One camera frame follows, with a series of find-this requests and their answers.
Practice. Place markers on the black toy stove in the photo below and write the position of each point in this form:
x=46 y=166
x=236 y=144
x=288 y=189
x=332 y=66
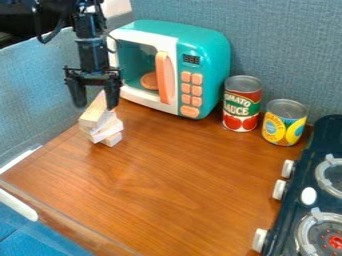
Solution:
x=311 y=193

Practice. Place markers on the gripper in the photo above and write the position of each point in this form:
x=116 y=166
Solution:
x=92 y=56

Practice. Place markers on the red tomato sauce can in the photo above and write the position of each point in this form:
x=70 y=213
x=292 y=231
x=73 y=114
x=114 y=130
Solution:
x=241 y=105

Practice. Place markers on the long wooden block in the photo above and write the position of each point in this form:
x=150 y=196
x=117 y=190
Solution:
x=107 y=135
x=95 y=115
x=108 y=127

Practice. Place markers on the teal toy microwave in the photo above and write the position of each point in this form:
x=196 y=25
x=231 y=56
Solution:
x=202 y=66

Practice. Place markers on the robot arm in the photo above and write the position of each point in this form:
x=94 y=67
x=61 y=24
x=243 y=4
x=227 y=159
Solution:
x=87 y=25

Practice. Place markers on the yellow fruit can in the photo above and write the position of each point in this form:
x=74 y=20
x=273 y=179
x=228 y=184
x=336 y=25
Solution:
x=283 y=128

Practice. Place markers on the small wooden block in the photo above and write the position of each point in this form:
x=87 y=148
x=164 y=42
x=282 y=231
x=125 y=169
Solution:
x=112 y=140

